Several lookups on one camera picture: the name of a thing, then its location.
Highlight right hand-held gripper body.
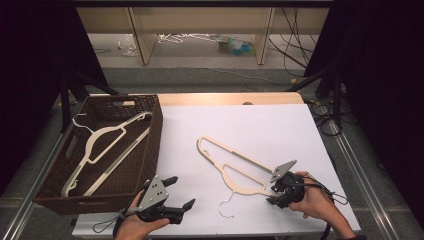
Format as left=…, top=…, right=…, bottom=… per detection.
left=269, top=159, right=306, bottom=210

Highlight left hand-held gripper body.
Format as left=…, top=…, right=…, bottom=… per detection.
left=137, top=174, right=185, bottom=225

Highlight beige plastic clothes hanger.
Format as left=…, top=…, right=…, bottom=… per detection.
left=61, top=111, right=154, bottom=198
left=195, top=134, right=285, bottom=220

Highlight brown wicker basket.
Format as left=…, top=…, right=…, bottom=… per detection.
left=32, top=94, right=164, bottom=216

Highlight person's right hand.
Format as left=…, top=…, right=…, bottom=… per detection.
left=287, top=170, right=335, bottom=221

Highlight person's left hand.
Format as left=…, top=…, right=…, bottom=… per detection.
left=114, top=189, right=172, bottom=240

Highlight white table cover sheet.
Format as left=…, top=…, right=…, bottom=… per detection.
left=71, top=103, right=363, bottom=238

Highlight black tripod stand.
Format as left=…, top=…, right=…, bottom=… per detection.
left=285, top=62, right=345, bottom=128
left=59, top=69, right=120, bottom=134

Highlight black curtain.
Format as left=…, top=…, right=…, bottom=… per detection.
left=303, top=0, right=424, bottom=221
left=0, top=0, right=109, bottom=198

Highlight clear plastic bag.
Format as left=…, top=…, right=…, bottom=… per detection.
left=116, top=34, right=139, bottom=58

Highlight white hangers on floor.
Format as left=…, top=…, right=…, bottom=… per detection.
left=157, top=32, right=218, bottom=45

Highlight colourful plastic items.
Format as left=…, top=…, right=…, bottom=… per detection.
left=216, top=35, right=257, bottom=58

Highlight right hand-held gripper cable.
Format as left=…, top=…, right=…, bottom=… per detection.
left=293, top=172, right=350, bottom=240

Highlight hand-held gripper cable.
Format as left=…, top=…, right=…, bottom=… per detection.
left=293, top=172, right=350, bottom=240
left=92, top=179, right=151, bottom=238

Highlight left hand-held gripper cable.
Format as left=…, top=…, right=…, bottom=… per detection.
left=92, top=179, right=151, bottom=238

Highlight aluminium floor rail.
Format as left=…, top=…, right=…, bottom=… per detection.
left=328, top=119, right=403, bottom=240
left=0, top=132, right=67, bottom=240

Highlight coiled black floor cables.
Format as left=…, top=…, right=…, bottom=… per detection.
left=309, top=99, right=345, bottom=138

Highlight light wooden desk frame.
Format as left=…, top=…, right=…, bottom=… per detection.
left=76, top=6, right=330, bottom=66

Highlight hanging black cables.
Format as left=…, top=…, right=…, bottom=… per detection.
left=268, top=6, right=318, bottom=78

